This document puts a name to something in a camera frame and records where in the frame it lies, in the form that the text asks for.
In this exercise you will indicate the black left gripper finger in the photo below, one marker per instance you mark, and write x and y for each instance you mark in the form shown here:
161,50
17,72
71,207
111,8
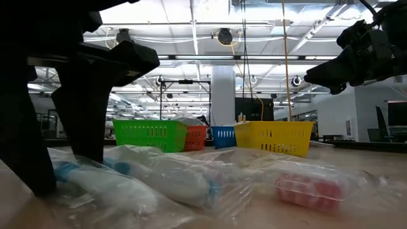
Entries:
19,127
86,111

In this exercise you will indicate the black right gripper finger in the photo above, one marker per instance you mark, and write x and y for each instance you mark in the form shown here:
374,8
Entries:
332,72

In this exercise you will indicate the bagged blue toothbrush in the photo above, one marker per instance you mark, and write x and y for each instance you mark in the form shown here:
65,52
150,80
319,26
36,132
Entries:
181,181

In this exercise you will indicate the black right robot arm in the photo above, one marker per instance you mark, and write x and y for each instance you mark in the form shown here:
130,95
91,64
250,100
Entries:
397,14

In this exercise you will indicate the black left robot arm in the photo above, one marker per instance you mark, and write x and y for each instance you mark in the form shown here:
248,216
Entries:
38,12

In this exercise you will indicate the small black ceiling reel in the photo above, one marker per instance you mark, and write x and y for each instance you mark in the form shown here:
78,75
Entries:
160,81
296,81

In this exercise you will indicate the black desk monitor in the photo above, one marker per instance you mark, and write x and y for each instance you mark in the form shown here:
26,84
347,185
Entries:
397,113

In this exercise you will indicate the black office chair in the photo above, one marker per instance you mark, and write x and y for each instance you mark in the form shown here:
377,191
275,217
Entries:
381,124

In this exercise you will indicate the green plastic basket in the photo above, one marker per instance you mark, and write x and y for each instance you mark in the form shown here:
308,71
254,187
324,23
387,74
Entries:
149,135

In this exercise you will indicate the yellow plastic basket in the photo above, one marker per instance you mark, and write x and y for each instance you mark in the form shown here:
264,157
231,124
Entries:
273,138

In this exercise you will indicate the small yellow bottle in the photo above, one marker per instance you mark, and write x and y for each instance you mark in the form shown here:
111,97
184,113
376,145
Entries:
244,118
240,118

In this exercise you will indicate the white room pillar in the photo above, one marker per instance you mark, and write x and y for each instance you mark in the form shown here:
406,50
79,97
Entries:
222,95

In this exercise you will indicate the orange plastic basket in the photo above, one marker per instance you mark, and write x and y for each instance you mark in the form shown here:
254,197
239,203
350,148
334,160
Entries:
196,138

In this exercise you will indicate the blue plastic basket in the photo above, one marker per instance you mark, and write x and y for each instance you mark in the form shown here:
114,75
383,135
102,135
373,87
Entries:
224,137

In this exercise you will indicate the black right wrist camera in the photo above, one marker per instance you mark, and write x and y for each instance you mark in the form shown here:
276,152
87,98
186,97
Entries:
349,33

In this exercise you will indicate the black table frame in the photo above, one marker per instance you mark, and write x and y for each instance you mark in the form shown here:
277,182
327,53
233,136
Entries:
365,147

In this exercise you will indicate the black wall screen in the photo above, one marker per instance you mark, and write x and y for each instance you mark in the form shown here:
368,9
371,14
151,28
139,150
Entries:
254,109

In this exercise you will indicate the black background station frame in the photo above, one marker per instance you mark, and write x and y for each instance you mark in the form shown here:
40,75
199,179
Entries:
186,82

